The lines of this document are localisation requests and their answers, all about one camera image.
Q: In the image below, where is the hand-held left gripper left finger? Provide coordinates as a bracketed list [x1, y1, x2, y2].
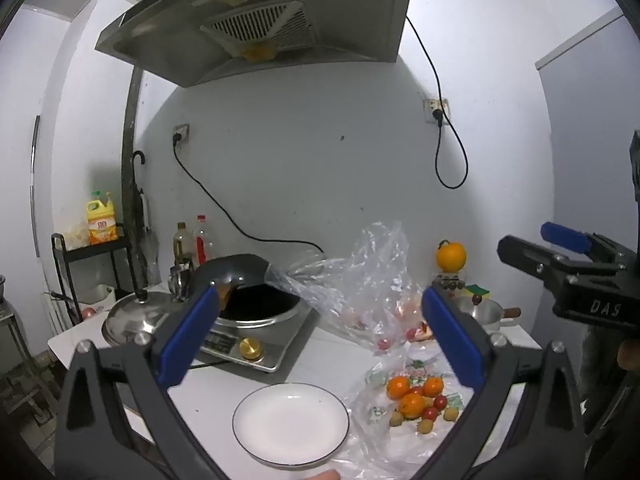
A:
[54, 286, 236, 480]

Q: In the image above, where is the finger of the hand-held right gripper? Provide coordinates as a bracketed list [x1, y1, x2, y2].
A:
[497, 234, 624, 294]
[541, 222, 632, 267]

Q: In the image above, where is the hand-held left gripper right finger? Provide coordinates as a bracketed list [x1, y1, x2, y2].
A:
[400, 286, 586, 480]

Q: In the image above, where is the white plate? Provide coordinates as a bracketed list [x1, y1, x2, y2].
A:
[231, 383, 351, 469]

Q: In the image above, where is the printed white plastic bag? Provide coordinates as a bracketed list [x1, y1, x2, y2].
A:
[345, 345, 482, 480]

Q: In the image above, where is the person's right hand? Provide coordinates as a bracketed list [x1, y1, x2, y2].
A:
[616, 339, 640, 372]

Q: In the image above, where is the small steel pot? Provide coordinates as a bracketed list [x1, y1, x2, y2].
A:
[452, 296, 522, 334]

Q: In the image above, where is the steel pot lid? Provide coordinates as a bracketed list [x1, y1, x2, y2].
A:
[101, 287, 173, 348]

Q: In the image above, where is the steel cup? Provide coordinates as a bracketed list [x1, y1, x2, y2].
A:
[169, 262, 196, 302]

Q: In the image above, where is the large orange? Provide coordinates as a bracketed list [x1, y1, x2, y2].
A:
[436, 240, 467, 274]

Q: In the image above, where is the black wok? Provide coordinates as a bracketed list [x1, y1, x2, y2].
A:
[200, 282, 303, 329]

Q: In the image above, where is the steel induction cooker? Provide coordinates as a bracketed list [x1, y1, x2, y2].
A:
[192, 300, 321, 373]

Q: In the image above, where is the cooking oil bottle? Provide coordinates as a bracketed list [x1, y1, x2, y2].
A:
[173, 222, 194, 267]

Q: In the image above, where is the red cap bottle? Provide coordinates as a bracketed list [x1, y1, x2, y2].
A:
[193, 215, 216, 267]

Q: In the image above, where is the white container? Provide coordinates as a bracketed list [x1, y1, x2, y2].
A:
[77, 284, 116, 317]

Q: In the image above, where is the clear plastic bag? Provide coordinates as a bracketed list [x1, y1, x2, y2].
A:
[265, 220, 437, 357]

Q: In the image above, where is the black metal rack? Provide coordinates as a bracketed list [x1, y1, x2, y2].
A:
[51, 232, 140, 329]

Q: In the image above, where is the yellow detergent bottle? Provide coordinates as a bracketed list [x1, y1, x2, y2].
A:
[86, 191, 120, 246]

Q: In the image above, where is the black umbrella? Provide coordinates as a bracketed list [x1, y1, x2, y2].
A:
[131, 151, 152, 291]

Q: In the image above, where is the grey vertical pipe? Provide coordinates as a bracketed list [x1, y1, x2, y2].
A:
[121, 67, 147, 286]

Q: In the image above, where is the steel range hood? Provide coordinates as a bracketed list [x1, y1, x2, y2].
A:
[95, 0, 418, 88]

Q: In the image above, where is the black hood power cable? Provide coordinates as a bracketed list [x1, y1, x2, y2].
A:
[405, 15, 469, 191]

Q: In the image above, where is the black cooker power cable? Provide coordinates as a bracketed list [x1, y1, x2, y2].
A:
[171, 132, 326, 256]

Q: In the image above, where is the thin grey wall pipe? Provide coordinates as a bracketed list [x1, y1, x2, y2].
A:
[31, 115, 41, 261]

